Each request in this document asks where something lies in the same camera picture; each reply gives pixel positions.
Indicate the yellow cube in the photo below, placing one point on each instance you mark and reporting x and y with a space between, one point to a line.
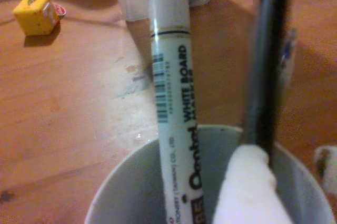
35 17

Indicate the black pen with red end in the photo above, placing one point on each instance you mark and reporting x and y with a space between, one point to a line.
271 63

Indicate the white whiteboard marker black cap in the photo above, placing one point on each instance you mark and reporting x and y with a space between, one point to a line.
173 89

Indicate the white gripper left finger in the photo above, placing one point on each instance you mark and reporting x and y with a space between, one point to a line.
247 189

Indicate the red white tag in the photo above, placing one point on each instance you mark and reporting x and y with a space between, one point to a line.
60 11

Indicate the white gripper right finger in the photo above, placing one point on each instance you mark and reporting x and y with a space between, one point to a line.
330 171

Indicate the white mug with green-blue pattern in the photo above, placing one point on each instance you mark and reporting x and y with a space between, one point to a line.
131 181

